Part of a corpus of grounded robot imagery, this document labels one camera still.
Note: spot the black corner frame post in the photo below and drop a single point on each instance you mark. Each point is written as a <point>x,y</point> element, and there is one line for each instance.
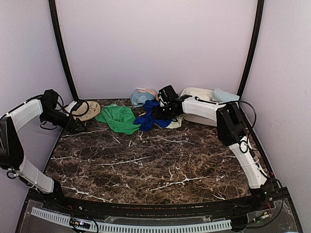
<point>252,47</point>
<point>61,49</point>

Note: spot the white plastic basket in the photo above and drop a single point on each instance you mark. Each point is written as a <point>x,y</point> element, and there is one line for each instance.
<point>202,104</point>

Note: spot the white slotted cable duct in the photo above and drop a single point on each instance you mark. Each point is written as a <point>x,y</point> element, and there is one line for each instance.
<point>119,225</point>

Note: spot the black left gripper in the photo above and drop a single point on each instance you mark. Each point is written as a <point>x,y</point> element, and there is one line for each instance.
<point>75,124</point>

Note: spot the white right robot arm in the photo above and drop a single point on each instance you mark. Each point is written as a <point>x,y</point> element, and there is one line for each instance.
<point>231,129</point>

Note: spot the cream rolled towel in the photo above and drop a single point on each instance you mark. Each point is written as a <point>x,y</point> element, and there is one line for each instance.
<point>201,95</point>

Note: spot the light blue towel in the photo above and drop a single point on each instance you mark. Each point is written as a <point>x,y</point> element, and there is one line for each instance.
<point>220,95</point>

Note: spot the green towel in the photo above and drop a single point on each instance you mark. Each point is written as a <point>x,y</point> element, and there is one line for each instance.
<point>120,119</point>

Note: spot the royal blue towel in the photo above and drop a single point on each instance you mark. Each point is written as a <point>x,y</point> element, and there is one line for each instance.
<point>147,121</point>

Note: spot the black corner frame post right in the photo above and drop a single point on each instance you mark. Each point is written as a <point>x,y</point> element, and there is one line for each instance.
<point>252,47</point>

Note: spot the cream yellow cloth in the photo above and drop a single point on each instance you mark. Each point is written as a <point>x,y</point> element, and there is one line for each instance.
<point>176,122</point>

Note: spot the black front rail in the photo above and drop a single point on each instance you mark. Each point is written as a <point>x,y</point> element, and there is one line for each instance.
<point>100,210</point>

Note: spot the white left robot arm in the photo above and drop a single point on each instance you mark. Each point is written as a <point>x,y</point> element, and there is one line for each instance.
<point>12,157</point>

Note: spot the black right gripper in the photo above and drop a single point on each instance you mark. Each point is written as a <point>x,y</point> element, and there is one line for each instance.
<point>157,113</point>

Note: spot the small green circuit board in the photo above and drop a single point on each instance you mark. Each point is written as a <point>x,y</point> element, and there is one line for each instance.
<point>79,223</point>

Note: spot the pale blue patterned cloth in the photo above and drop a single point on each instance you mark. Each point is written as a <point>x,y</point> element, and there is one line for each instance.
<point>141,95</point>

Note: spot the black corner frame post left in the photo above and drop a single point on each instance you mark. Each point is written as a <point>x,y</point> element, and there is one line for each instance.
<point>61,49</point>

